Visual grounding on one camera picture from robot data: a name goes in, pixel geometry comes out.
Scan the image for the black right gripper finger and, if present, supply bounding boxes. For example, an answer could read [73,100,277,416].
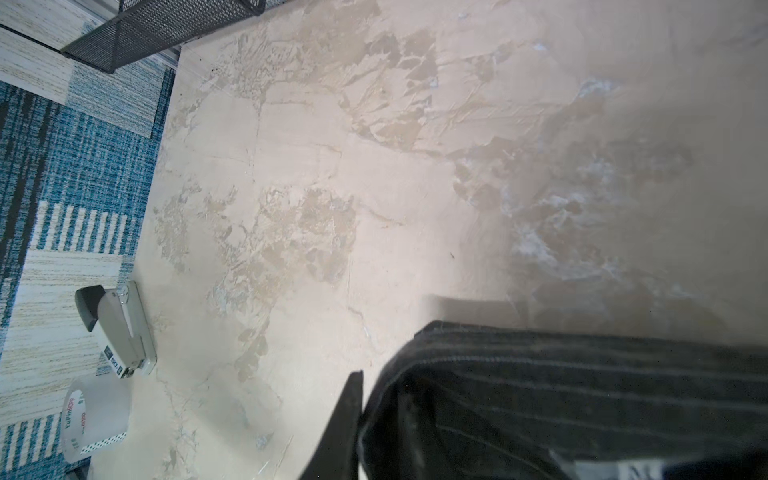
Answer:
[300,371,364,480]

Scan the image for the dark pinstriped long sleeve shirt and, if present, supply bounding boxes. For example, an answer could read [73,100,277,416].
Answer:
[356,321,767,479]

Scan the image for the clear tape roll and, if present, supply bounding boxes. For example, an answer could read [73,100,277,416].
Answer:
[59,374,132,464]

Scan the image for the black white remote control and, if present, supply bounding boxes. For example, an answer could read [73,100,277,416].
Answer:
[74,280,157,379]

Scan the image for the black wire mesh shelf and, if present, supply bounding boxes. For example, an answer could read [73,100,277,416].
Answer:
[62,0,275,74]

